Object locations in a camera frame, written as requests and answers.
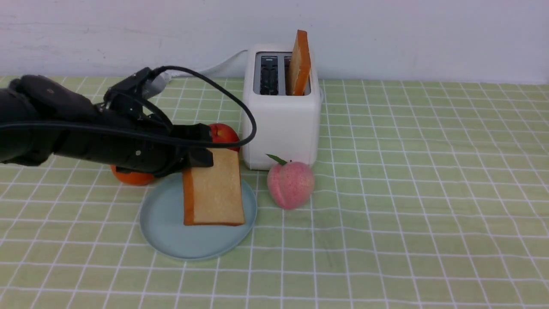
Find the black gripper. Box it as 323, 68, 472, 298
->
56, 113, 214, 176

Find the toast slice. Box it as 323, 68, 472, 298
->
182, 148, 246, 226
286, 30, 312, 96

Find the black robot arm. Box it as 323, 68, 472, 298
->
1, 76, 214, 177

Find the red apple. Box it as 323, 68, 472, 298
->
209, 123, 240, 143

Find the orange persimmon with green leaf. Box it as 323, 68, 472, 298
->
110, 166, 156, 186

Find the light blue round plate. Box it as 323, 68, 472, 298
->
139, 174, 257, 261

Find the pink peach with leaf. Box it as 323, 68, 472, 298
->
266, 153, 315, 210

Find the white two-slot toaster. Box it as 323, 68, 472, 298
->
241, 44, 323, 170

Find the green checkered tablecloth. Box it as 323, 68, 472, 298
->
0, 80, 549, 309

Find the black camera cable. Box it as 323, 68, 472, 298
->
0, 65, 257, 149

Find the white power cable with plug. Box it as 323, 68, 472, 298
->
159, 50, 249, 86

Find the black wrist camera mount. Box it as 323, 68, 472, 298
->
103, 67, 171, 128

